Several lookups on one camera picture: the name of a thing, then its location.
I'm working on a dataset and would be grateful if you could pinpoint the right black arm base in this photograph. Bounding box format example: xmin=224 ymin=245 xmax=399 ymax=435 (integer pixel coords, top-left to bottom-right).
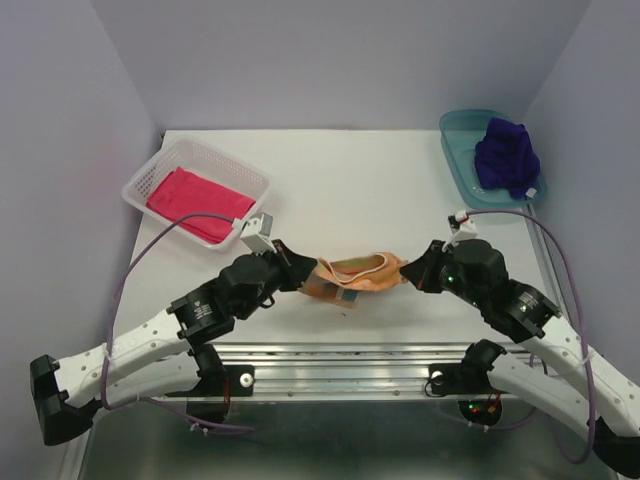
xmin=423 ymin=340 xmax=507 ymax=431

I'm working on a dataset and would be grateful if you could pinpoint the teal plastic tray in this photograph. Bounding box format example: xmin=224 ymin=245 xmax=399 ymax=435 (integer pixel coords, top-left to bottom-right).
xmin=439 ymin=109 xmax=547 ymax=209

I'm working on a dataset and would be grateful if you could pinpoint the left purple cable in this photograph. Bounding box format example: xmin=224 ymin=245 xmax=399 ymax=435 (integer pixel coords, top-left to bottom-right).
xmin=99 ymin=213 xmax=256 ymax=435

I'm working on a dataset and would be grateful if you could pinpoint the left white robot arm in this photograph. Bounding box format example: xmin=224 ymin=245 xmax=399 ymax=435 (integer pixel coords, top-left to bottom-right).
xmin=29 ymin=240 xmax=317 ymax=446

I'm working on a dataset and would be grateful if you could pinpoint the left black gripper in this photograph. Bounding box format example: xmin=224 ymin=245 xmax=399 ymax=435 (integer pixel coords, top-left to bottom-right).
xmin=237 ymin=238 xmax=317 ymax=320

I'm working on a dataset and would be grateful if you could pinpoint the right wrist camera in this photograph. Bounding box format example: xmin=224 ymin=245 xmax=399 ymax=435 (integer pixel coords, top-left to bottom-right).
xmin=446 ymin=210 xmax=478 ymax=246

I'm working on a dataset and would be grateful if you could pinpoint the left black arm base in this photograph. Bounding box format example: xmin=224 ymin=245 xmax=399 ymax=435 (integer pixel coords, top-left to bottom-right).
xmin=188 ymin=344 xmax=255 ymax=435

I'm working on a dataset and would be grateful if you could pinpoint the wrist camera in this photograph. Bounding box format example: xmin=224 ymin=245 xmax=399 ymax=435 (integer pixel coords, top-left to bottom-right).
xmin=233 ymin=212 xmax=276 ymax=254
xmin=446 ymin=210 xmax=478 ymax=246

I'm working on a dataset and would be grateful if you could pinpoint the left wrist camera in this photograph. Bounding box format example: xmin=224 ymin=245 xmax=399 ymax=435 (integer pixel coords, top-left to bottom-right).
xmin=233 ymin=212 xmax=276 ymax=254

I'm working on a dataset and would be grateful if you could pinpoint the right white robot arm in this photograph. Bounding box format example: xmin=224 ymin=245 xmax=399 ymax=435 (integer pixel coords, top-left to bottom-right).
xmin=400 ymin=239 xmax=639 ymax=479

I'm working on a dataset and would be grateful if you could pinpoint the orange patterned towel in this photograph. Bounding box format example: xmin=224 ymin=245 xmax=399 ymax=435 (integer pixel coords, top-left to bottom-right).
xmin=298 ymin=252 xmax=407 ymax=308

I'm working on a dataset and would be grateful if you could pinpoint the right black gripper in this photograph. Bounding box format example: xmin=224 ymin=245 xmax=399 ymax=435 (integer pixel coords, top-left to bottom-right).
xmin=399 ymin=237 xmax=486 ymax=309

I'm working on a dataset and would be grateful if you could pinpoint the purple towel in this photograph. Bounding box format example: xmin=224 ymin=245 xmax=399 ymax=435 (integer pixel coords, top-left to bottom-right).
xmin=474 ymin=117 xmax=541 ymax=200

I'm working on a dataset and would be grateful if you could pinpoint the pink microfiber towel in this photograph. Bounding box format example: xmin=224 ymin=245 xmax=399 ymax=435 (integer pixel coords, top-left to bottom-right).
xmin=146 ymin=167 xmax=255 ymax=244

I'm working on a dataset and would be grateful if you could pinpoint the aluminium mounting rail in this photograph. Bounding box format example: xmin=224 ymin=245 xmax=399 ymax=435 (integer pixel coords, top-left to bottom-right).
xmin=149 ymin=340 xmax=551 ymax=401

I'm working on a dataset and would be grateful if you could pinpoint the white plastic basket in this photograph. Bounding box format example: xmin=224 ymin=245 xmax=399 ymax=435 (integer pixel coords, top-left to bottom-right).
xmin=121 ymin=135 xmax=272 ymax=225

